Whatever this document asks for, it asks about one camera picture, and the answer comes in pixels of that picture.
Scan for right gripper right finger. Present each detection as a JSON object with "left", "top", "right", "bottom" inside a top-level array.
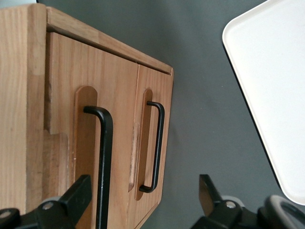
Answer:
[{"left": 192, "top": 174, "right": 244, "bottom": 229}]

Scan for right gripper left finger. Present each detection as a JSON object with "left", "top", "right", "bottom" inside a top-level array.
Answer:
[{"left": 35, "top": 175, "right": 94, "bottom": 229}]

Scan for black metal drawer handle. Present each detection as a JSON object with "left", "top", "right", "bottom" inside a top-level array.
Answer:
[
  {"left": 83, "top": 105, "right": 114, "bottom": 229},
  {"left": 138, "top": 101, "right": 165, "bottom": 194}
]

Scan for wooden drawer cabinet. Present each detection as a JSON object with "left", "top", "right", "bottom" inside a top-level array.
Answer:
[{"left": 0, "top": 4, "right": 174, "bottom": 229}]

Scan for cream plastic tray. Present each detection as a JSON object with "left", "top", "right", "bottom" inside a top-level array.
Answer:
[{"left": 222, "top": 0, "right": 305, "bottom": 212}]

